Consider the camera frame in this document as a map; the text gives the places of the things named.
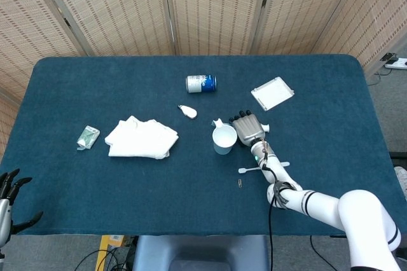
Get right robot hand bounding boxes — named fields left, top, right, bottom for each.
left=228, top=109, right=266, bottom=148

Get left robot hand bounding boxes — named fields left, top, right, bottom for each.
left=0, top=168, right=45, bottom=249

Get white toothbrush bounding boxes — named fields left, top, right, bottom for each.
left=238, top=162, right=291, bottom=175

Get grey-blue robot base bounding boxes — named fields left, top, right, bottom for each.
left=132, top=235, right=271, bottom=271

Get white square plastic lid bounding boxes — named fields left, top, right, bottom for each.
left=250, top=76, right=295, bottom=112

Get teardrop-shaped correction tape dispenser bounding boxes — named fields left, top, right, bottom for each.
left=177, top=104, right=198, bottom=120

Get blue white drink can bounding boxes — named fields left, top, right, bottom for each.
left=185, top=74, right=217, bottom=94

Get white folded towel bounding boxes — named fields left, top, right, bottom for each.
left=104, top=115, right=179, bottom=160

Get green white tissue pack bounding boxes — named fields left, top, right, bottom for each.
left=76, top=125, right=100, bottom=151

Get teal blue tablecloth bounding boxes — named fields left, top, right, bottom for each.
left=0, top=54, right=392, bottom=237

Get white power strip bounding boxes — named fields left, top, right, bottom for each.
left=384, top=57, right=407, bottom=71

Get woven folding screen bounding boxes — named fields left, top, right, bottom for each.
left=0, top=0, right=407, bottom=108

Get black floor cables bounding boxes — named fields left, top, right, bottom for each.
left=74, top=235, right=137, bottom=271

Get yellow frame under table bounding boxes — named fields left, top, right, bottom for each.
left=96, top=235, right=125, bottom=271

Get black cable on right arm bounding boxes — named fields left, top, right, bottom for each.
left=261, top=146, right=289, bottom=271

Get black floor cable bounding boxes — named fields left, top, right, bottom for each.
left=310, top=235, right=350, bottom=267

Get black power strip cord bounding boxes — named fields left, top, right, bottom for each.
left=367, top=67, right=392, bottom=87

